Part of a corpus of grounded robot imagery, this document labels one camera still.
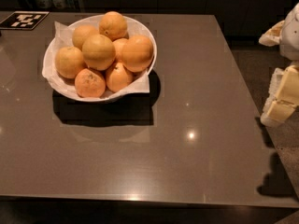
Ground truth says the back left orange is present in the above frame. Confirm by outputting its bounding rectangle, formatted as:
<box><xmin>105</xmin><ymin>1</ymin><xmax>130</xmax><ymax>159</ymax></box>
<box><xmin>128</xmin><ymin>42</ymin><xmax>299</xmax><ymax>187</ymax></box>
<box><xmin>72</xmin><ymin>25</ymin><xmax>98</xmax><ymax>49</ymax></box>

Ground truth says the black white fiducial marker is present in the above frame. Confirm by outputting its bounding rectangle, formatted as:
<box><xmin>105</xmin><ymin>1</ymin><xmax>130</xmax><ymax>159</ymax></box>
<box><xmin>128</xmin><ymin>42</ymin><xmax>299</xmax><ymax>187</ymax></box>
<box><xmin>0</xmin><ymin>11</ymin><xmax>49</xmax><ymax>31</ymax></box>

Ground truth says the hidden middle orange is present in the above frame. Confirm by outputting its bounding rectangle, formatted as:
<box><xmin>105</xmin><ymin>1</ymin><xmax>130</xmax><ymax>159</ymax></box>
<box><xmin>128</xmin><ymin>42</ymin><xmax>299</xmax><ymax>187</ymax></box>
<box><xmin>113</xmin><ymin>38</ymin><xmax>128</xmax><ymax>62</ymax></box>

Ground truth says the white bowl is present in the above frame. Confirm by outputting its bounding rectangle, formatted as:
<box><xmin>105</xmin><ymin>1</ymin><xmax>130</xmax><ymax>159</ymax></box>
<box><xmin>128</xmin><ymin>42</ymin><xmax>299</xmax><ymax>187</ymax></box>
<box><xmin>42</xmin><ymin>14</ymin><xmax>158</xmax><ymax>104</ymax></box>

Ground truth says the front left mottled orange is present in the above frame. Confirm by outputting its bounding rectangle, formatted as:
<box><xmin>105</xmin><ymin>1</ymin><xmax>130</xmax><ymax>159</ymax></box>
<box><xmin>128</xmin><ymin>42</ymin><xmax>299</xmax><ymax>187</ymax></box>
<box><xmin>75</xmin><ymin>68</ymin><xmax>106</xmax><ymax>98</ymax></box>

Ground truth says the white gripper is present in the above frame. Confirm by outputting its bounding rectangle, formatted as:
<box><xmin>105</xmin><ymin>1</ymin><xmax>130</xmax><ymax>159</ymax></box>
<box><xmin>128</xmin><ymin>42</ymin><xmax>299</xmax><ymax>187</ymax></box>
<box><xmin>259</xmin><ymin>3</ymin><xmax>299</xmax><ymax>127</ymax></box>

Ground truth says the top orange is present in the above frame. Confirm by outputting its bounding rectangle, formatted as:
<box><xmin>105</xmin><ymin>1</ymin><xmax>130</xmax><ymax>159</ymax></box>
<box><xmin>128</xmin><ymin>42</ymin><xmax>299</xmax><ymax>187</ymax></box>
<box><xmin>99</xmin><ymin>11</ymin><xmax>128</xmax><ymax>41</ymax></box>

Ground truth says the front centre orange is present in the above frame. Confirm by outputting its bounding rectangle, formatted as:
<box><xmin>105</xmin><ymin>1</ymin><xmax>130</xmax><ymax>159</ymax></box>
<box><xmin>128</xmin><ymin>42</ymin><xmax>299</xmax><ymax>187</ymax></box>
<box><xmin>106</xmin><ymin>62</ymin><xmax>134</xmax><ymax>92</ymax></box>

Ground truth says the large orange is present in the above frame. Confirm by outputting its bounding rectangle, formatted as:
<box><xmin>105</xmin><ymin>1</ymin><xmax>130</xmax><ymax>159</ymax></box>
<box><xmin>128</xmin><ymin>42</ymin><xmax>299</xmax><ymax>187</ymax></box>
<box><xmin>121</xmin><ymin>35</ymin><xmax>154</xmax><ymax>73</ymax></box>
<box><xmin>82</xmin><ymin>34</ymin><xmax>116</xmax><ymax>71</ymax></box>

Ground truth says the white paper liner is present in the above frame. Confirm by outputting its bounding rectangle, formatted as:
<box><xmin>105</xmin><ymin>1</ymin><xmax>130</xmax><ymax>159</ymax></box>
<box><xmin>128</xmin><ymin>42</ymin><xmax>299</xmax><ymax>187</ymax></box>
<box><xmin>42</xmin><ymin>21</ymin><xmax>150</xmax><ymax>102</ymax></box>

